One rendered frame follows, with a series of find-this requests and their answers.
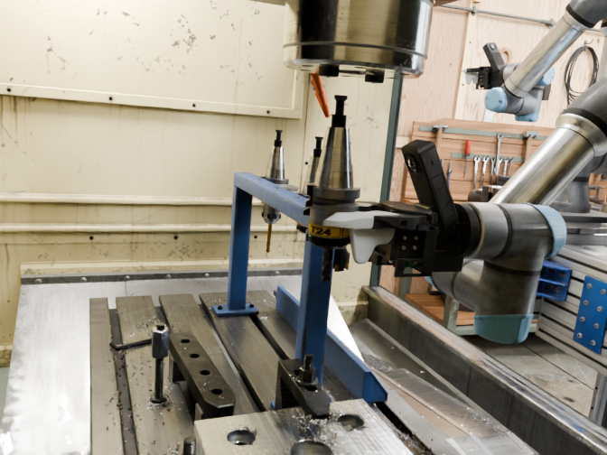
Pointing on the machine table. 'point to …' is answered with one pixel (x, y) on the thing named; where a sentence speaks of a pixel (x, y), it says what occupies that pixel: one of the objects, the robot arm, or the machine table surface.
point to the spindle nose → (359, 37)
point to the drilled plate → (284, 431)
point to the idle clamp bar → (186, 365)
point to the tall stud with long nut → (160, 338)
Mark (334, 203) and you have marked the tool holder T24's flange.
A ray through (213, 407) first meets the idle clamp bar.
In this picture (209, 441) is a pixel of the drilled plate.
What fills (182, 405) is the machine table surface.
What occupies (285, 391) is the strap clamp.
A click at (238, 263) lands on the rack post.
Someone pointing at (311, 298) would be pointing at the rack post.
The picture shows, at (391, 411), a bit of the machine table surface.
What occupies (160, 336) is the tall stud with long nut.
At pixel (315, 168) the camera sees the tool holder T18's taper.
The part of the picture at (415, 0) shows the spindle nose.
